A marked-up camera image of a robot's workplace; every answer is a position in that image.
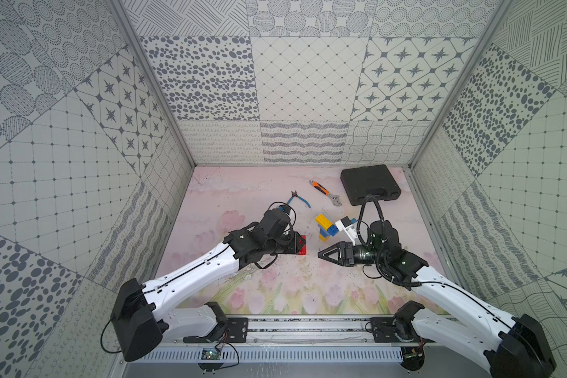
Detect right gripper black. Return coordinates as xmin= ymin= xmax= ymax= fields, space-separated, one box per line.
xmin=318 ymin=241 xmax=387 ymax=267

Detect red lego brick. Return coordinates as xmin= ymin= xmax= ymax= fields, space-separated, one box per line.
xmin=298 ymin=235 xmax=307 ymax=256

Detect blue small lego brick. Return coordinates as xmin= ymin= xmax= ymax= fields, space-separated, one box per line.
xmin=327 ymin=225 xmax=339 ymax=236

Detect yellow long lego brick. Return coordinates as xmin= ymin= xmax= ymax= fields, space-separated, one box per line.
xmin=315 ymin=214 xmax=333 ymax=229

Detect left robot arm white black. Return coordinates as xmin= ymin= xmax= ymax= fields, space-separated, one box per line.
xmin=109 ymin=202 xmax=306 ymax=362

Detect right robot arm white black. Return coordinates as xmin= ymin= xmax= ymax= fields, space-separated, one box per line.
xmin=318 ymin=220 xmax=557 ymax=377

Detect black plastic tool case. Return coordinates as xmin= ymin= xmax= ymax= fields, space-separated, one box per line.
xmin=340 ymin=165 xmax=402 ymax=206

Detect floral pink table mat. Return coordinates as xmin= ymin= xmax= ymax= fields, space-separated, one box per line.
xmin=157 ymin=166 xmax=420 ymax=315

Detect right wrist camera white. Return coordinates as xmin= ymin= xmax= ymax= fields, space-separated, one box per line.
xmin=335 ymin=217 xmax=358 ymax=242

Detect teal handled pliers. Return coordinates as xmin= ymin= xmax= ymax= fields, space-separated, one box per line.
xmin=286 ymin=191 xmax=311 ymax=209

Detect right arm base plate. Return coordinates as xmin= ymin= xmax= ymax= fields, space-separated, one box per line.
xmin=365 ymin=317 xmax=432 ymax=343

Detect aluminium rail frame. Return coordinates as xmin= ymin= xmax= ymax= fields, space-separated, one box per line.
xmin=115 ymin=313 xmax=507 ymax=349

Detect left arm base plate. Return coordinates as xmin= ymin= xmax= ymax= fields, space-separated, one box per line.
xmin=183 ymin=318 xmax=249 ymax=343

